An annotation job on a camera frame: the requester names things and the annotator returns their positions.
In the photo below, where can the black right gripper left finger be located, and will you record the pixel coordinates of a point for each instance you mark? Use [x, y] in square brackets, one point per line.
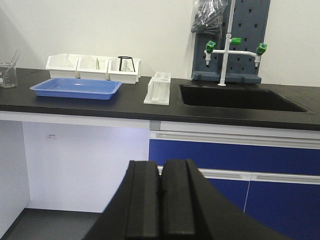
[133, 212]

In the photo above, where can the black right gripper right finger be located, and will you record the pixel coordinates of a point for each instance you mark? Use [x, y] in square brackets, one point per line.
[193, 209]

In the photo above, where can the white test tube rack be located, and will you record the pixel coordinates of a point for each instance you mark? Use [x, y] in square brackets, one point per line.
[158, 89]

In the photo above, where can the clear glass test tube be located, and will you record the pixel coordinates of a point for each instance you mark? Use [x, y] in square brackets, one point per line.
[15, 57]

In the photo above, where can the grey-blue pegboard drying rack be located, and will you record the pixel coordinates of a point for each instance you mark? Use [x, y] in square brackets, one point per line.
[249, 24]

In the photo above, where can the blue left cabinet door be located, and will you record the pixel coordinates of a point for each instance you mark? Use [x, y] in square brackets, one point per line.
[234, 190]

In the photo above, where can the blue cabinet door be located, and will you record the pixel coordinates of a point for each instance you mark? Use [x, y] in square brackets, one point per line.
[290, 208]
[234, 190]

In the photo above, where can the blue cabinet drawer front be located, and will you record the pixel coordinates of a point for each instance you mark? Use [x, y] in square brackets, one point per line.
[236, 157]

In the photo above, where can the blue right cabinet door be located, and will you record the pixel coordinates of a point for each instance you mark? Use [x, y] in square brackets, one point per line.
[290, 208]

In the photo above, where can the black lab sink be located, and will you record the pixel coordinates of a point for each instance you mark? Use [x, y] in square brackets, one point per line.
[238, 98]

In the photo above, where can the blue plastic tray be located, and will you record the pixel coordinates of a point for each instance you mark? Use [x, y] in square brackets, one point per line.
[78, 88]

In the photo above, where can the white right storage bin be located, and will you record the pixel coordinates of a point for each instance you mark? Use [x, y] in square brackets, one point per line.
[122, 76]

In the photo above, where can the white storage bin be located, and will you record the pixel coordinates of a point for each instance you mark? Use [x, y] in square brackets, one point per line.
[85, 71]
[122, 76]
[63, 65]

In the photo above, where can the glass beaker in middle bin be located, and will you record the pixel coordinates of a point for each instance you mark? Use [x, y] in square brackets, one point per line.
[96, 64]

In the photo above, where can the white middle storage bin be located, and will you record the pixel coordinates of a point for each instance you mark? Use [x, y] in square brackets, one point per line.
[85, 71]

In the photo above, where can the white left storage bin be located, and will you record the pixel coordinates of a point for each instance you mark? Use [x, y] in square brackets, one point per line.
[63, 65]

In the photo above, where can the white lab faucet green knobs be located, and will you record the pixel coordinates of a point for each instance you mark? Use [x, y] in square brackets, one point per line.
[210, 48]

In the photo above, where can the glass beaker on counter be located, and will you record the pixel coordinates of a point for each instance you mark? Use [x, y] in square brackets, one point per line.
[8, 75]

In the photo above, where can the black wire tripod stand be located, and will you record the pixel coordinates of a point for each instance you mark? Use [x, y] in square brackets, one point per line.
[126, 64]

